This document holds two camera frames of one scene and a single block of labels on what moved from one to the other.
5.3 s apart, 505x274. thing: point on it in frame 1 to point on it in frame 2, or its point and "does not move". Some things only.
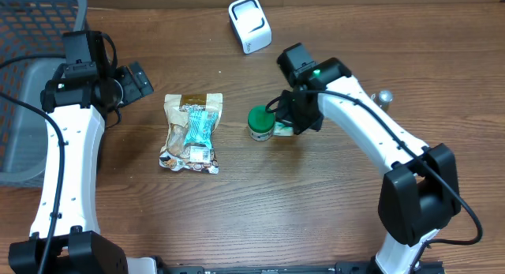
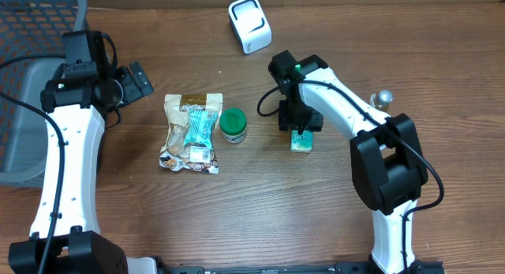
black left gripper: [133, 91] does not move
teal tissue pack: [280, 129] to [301, 143]
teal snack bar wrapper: [200, 128] does not move
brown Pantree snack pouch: [177, 155] does not move
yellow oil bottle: [383, 99] does not move
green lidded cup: [260, 123] to [233, 125]
